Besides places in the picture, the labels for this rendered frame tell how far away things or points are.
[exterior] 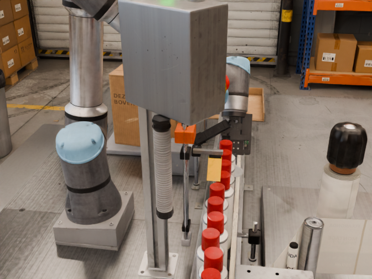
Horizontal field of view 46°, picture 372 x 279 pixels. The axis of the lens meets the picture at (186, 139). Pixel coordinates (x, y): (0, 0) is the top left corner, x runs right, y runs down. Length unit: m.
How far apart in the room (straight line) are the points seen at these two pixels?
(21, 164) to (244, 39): 3.98
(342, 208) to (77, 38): 0.76
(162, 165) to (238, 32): 4.50
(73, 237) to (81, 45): 0.49
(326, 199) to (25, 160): 1.05
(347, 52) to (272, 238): 3.72
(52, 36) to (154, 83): 5.07
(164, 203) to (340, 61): 4.02
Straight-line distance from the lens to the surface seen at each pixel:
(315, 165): 1.57
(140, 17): 0.75
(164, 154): 0.78
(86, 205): 1.14
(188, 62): 0.69
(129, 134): 1.59
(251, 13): 5.19
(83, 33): 1.14
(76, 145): 1.08
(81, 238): 1.19
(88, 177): 1.11
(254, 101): 2.06
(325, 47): 4.68
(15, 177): 1.56
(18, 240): 1.28
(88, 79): 1.17
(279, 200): 1.27
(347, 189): 1.07
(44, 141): 1.77
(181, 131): 0.92
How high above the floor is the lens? 1.60
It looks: 27 degrees down
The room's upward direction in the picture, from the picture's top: straight up
